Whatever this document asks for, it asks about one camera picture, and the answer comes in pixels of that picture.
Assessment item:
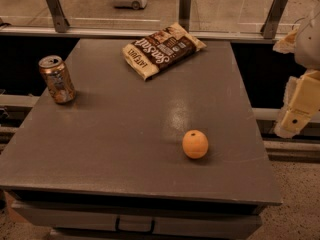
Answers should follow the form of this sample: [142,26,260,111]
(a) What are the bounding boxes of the middle metal railing bracket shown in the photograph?
[179,0,192,31]

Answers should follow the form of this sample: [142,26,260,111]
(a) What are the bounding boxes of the grey table drawer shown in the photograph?
[12,201,262,240]

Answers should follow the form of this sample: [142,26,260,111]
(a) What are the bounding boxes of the right metal railing bracket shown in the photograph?
[260,0,288,39]

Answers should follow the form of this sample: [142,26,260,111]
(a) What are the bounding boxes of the orange soda can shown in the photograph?
[38,55,76,104]

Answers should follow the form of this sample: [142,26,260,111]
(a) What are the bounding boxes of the left metal railing bracket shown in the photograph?
[46,0,70,33]

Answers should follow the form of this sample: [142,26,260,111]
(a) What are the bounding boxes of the brown chip bag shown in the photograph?
[122,23,206,80]

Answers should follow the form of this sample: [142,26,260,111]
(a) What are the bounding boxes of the orange fruit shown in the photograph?
[182,130,209,159]

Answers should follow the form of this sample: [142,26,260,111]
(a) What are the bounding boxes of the metal railing bar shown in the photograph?
[0,25,285,43]

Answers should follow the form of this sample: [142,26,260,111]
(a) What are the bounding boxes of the black drawer handle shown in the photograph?
[115,216,155,234]

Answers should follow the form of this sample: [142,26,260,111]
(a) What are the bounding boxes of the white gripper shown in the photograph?
[273,4,320,138]

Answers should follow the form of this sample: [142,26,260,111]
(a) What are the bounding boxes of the metal railing bracket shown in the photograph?
[46,0,70,33]
[260,0,288,39]
[179,0,192,31]

